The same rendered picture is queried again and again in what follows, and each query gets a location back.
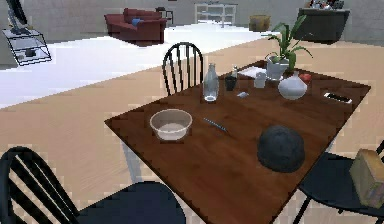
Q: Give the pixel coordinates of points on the white shelf unit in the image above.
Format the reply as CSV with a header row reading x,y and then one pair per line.
x,y
215,13

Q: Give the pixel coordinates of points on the brown basket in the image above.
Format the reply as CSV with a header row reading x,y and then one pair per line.
x,y
259,22

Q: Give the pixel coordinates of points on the beige bowl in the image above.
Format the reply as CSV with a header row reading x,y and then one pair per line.
x,y
170,124

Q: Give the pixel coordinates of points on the tan bread loaf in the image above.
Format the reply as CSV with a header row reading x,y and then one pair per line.
x,y
368,178

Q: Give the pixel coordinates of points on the black spindle-back chair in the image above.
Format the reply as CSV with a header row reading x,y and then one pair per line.
x,y
100,203
182,68

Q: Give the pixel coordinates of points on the black television set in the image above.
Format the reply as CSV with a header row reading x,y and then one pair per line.
x,y
16,15

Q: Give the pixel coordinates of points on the small grey shaker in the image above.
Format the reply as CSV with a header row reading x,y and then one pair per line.
x,y
235,71

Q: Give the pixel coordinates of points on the white round vase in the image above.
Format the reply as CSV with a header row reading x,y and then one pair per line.
x,y
292,87

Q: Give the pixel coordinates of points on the dark grey dome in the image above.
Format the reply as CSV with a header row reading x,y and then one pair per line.
x,y
281,150

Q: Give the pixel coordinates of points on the blue cushion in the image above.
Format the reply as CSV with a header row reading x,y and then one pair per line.
x,y
135,22

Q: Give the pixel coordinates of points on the green house plant white pot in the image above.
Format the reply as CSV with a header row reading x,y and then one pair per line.
x,y
283,56

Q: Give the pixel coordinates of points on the small grey flat object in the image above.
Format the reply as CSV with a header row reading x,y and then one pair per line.
x,y
242,94

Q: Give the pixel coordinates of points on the dark brown wooden table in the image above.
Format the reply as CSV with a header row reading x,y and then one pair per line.
x,y
216,173

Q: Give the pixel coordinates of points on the black cup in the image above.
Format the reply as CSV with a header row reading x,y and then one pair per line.
x,y
230,83

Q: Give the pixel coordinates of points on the red apple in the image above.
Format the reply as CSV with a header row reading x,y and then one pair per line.
x,y
305,78

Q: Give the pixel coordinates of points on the white mug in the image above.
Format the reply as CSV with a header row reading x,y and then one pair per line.
x,y
260,80

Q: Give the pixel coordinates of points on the dark grey cabinet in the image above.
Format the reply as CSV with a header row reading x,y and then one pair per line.
x,y
321,25

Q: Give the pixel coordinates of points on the clear glass bottle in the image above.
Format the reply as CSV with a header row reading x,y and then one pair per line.
x,y
210,83

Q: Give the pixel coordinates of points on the black mobile phone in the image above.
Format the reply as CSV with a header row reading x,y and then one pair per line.
x,y
337,97

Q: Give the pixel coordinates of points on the black side table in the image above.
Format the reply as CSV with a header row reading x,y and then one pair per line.
x,y
165,14

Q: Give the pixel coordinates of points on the white paper sheet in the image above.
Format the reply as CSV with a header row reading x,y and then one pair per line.
x,y
251,71

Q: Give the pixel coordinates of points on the dark red sofa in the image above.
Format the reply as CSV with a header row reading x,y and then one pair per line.
x,y
140,26

